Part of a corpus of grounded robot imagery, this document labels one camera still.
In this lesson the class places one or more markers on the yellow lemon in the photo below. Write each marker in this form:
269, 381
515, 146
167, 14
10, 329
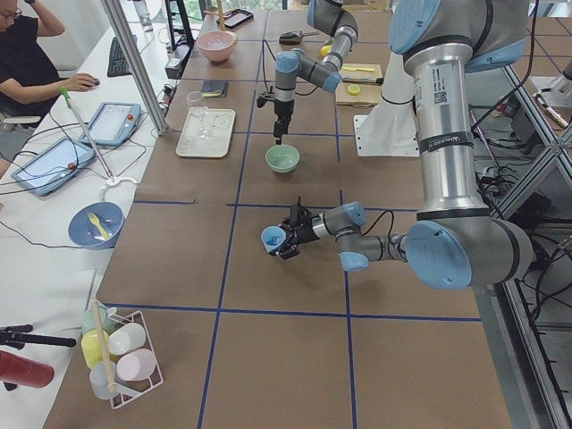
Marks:
325, 50

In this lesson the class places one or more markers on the red bottle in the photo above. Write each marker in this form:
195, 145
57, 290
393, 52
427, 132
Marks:
22, 371

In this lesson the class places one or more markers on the light green bowl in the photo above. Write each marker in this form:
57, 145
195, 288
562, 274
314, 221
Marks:
282, 158

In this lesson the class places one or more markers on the metal handled knife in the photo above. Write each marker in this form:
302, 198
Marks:
367, 81

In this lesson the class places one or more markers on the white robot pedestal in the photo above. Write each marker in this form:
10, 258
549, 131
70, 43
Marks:
390, 128

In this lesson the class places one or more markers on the wooden cutting board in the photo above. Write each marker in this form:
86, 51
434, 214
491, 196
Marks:
369, 95

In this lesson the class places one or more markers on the yellow plastic fork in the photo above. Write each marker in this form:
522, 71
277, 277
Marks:
95, 221

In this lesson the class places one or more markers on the wooden mug tree stand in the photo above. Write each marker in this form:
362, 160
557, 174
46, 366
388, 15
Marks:
215, 9

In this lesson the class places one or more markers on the near teach pendant tablet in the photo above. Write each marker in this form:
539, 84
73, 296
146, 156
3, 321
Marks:
50, 169

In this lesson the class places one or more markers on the teach pendant tablet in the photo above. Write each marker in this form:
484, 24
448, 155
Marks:
113, 123
50, 169

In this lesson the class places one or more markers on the black keyboard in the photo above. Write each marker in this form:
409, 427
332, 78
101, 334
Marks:
117, 62

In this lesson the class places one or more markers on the green tipped metal rod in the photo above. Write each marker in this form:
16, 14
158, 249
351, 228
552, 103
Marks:
112, 181

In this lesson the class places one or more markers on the white wire cup rack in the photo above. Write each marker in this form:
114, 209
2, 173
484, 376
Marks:
125, 366

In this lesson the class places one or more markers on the yellow plastic knife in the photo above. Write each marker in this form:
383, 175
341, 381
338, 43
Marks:
358, 68

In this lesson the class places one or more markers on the metal ice scoop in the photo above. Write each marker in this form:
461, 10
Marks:
295, 37

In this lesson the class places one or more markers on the far teach pendant tablet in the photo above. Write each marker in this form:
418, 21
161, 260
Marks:
113, 123

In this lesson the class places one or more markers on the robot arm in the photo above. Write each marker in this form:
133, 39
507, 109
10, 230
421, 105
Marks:
454, 243
330, 18

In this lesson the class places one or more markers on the aluminium frame post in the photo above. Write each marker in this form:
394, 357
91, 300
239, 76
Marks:
121, 27

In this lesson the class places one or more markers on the seated person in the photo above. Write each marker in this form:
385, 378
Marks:
30, 83

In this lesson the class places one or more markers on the black tripod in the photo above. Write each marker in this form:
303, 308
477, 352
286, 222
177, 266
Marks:
18, 336

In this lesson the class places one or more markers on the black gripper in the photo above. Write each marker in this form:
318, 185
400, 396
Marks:
282, 110
303, 233

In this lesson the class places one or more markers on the lemon half slice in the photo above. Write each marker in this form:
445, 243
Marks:
353, 90

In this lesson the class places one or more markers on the blue bowl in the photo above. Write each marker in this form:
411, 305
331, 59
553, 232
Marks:
86, 236

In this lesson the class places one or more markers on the light blue plastic cup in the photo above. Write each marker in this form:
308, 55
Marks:
273, 239

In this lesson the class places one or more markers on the pink bowl of ice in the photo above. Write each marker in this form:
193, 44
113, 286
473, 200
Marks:
217, 45

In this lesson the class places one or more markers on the clear wine glass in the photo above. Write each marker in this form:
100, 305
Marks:
198, 109

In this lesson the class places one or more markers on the cream bear tray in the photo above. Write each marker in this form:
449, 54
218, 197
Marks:
220, 122

